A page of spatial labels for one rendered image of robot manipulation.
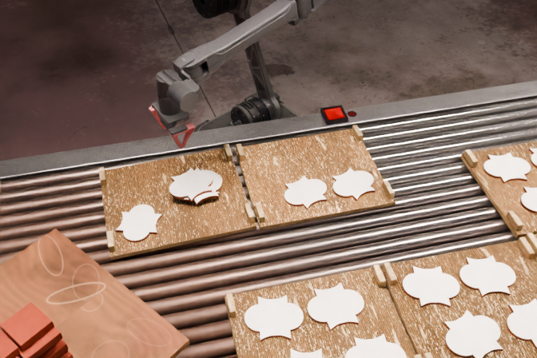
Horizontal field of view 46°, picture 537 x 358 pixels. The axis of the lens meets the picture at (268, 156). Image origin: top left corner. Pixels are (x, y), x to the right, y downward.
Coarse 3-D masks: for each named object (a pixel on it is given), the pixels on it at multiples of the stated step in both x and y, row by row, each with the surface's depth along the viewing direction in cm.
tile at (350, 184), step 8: (336, 176) 192; (344, 176) 192; (352, 176) 192; (360, 176) 192; (368, 176) 192; (336, 184) 190; (344, 184) 190; (352, 184) 190; (360, 184) 190; (368, 184) 190; (336, 192) 187; (344, 192) 187; (352, 192) 187; (360, 192) 187; (368, 192) 188
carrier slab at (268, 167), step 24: (264, 144) 205; (288, 144) 205; (312, 144) 205; (336, 144) 205; (360, 144) 205; (264, 168) 197; (288, 168) 197; (312, 168) 197; (336, 168) 197; (360, 168) 197; (264, 192) 189; (384, 192) 189; (288, 216) 182; (312, 216) 182; (336, 216) 184
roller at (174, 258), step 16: (416, 208) 186; (432, 208) 186; (448, 208) 187; (464, 208) 188; (480, 208) 189; (336, 224) 182; (352, 224) 182; (368, 224) 182; (384, 224) 183; (240, 240) 177; (256, 240) 177; (272, 240) 178; (288, 240) 178; (304, 240) 179; (160, 256) 173; (176, 256) 173; (192, 256) 174; (208, 256) 174; (224, 256) 176; (112, 272) 170; (128, 272) 171
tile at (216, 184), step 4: (216, 176) 190; (216, 180) 188; (220, 180) 188; (212, 184) 187; (216, 184) 187; (220, 184) 187; (212, 188) 186; (216, 188) 186; (220, 188) 186; (216, 192) 185; (200, 196) 183; (204, 196) 183; (208, 196) 183; (212, 196) 184; (216, 196) 184; (184, 200) 183; (188, 200) 183; (196, 200) 182; (200, 200) 182; (204, 200) 183; (196, 204) 182
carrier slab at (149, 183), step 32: (160, 160) 199; (192, 160) 199; (224, 160) 199; (128, 192) 189; (160, 192) 189; (224, 192) 189; (160, 224) 179; (192, 224) 179; (224, 224) 179; (128, 256) 172
